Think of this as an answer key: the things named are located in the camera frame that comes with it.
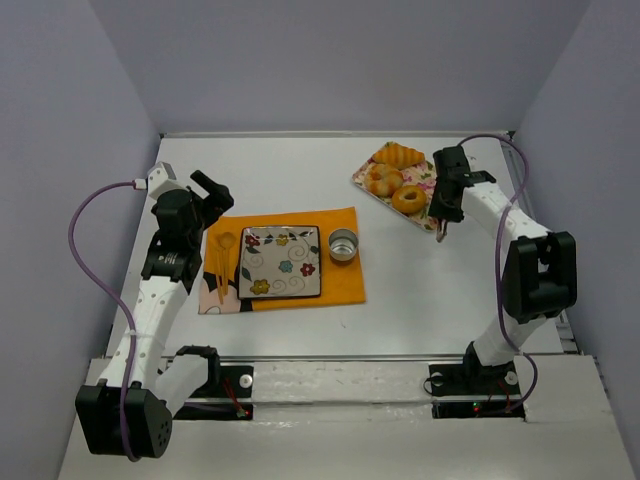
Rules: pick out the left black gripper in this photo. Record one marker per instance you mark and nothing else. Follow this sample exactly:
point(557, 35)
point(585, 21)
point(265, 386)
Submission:
point(211, 198)

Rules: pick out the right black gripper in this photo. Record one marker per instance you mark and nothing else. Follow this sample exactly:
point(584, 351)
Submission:
point(447, 211)

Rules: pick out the metal tongs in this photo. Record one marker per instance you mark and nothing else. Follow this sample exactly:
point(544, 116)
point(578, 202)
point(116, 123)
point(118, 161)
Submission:
point(441, 231)

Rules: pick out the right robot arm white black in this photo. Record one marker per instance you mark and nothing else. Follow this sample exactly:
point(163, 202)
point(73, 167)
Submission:
point(535, 268)

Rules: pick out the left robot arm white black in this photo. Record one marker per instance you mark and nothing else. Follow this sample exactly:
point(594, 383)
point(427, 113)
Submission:
point(129, 411)

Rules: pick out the striped croissant bread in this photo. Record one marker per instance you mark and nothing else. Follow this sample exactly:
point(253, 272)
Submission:
point(398, 156)

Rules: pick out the twisted round bread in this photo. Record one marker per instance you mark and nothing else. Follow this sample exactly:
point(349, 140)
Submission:
point(383, 180)

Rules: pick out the floral serving tray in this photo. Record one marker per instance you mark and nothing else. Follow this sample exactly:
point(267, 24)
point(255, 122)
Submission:
point(421, 175)

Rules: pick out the wooden spoon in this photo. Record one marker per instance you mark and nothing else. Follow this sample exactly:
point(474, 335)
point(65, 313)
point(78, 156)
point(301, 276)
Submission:
point(226, 241)

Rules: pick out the golden bagel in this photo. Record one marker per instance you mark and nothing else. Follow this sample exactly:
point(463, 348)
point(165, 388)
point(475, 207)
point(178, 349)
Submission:
point(409, 200)

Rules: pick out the square floral ceramic plate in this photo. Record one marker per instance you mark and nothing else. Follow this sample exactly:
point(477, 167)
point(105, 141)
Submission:
point(282, 261)

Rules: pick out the small metal cup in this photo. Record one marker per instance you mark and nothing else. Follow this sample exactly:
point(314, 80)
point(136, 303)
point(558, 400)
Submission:
point(343, 245)

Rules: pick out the orange cartoon placemat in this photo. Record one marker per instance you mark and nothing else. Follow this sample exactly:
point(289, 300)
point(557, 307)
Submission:
point(341, 284)

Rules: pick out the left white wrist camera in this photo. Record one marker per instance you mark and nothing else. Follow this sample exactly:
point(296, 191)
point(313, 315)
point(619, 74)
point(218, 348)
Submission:
point(160, 179)

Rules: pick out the aluminium table rail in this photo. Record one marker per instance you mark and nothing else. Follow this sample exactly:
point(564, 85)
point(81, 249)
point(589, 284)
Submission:
point(317, 134)

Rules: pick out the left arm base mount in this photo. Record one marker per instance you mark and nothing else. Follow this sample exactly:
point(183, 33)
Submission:
point(228, 400)

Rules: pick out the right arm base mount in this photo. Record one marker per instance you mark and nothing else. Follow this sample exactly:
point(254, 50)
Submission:
point(457, 394)

